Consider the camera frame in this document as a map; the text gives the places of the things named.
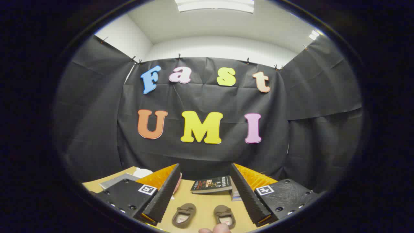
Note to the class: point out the brown fuzzy shoe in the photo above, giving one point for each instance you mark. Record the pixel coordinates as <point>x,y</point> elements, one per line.
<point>224,214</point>
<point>183,216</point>

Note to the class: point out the black backdrop cloth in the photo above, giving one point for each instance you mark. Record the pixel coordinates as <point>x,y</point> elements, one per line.
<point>200,100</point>

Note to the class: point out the grey fabric storage box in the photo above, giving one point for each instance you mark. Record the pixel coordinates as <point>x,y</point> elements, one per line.
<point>114,181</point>

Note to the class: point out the white plush toy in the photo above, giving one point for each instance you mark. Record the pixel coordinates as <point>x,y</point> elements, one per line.
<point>142,172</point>

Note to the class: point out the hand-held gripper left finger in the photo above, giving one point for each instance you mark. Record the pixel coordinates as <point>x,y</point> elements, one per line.
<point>161,197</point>

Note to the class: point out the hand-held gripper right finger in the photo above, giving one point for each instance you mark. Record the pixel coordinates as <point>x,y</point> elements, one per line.
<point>249,197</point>

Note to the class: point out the large ceiling light panel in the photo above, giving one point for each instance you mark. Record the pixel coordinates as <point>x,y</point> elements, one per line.
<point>215,5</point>

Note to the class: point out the small ceiling light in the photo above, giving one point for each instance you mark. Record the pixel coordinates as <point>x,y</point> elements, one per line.
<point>314,34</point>

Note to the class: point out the blue paperback book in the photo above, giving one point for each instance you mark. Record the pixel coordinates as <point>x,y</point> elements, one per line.
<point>235,194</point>

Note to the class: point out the black paperback book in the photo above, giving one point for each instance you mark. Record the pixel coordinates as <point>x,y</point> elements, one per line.
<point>210,184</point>

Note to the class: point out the watermelon slice plush toy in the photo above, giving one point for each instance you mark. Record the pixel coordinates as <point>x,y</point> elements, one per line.
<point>178,184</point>

